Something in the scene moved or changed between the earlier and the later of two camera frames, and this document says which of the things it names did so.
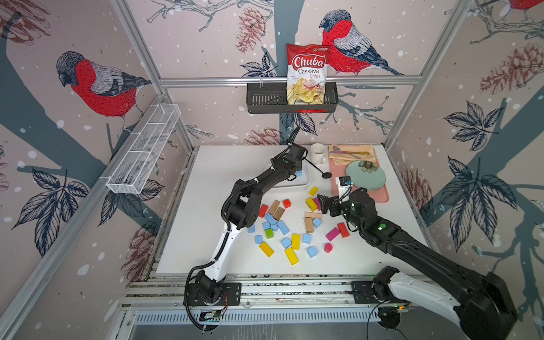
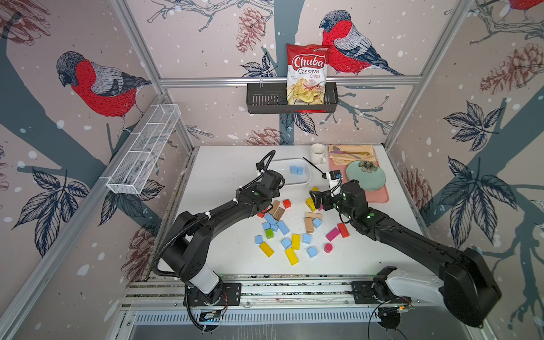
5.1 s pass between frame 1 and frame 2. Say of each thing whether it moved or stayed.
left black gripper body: moved
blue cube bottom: stayed
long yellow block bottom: stayed
